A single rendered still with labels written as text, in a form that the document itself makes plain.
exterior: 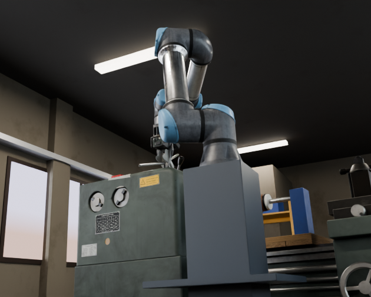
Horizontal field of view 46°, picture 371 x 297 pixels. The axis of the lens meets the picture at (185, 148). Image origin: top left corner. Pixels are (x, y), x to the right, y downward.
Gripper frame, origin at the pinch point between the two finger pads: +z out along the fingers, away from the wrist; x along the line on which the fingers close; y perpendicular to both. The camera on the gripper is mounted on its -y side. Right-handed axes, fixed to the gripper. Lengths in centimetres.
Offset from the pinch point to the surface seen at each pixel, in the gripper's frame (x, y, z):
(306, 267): 63, 4, 52
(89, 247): -35, 14, 36
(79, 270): -41, 14, 46
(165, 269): 8, 14, 49
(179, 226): 14.3, 12.6, 31.9
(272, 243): 52, 6, 42
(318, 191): -101, -672, -124
